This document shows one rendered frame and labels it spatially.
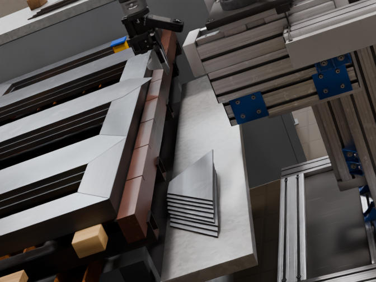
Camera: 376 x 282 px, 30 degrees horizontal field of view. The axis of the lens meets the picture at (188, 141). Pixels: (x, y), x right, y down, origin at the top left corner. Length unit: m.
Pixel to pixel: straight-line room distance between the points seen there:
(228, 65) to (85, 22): 1.26
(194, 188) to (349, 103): 0.60
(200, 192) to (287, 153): 1.53
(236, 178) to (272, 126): 1.37
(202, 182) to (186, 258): 0.26
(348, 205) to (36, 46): 1.47
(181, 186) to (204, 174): 0.06
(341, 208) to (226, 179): 0.74
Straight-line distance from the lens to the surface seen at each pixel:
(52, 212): 1.52
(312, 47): 1.68
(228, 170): 1.79
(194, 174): 1.75
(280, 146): 3.14
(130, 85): 2.18
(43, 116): 2.28
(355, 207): 2.39
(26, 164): 1.90
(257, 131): 3.10
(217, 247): 1.49
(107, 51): 2.88
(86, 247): 1.46
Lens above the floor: 1.41
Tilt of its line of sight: 20 degrees down
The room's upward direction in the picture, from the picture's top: 23 degrees counter-clockwise
